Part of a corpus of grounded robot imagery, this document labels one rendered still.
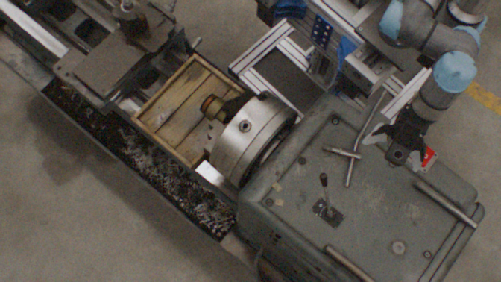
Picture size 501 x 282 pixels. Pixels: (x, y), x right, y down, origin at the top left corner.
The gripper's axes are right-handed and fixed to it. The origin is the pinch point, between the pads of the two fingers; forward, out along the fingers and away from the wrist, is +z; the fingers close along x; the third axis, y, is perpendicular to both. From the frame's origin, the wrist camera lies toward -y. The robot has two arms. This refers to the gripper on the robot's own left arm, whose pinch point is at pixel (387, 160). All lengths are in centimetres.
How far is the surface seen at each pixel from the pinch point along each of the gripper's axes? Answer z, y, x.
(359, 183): 16.3, 0.6, 1.7
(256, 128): 18.2, 1.5, 35.7
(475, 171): 115, 114, -67
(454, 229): 15.7, 2.0, -27.2
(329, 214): 18.3, -11.8, 5.3
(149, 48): 35, 22, 88
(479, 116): 106, 146, -57
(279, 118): 17.4, 8.3, 31.5
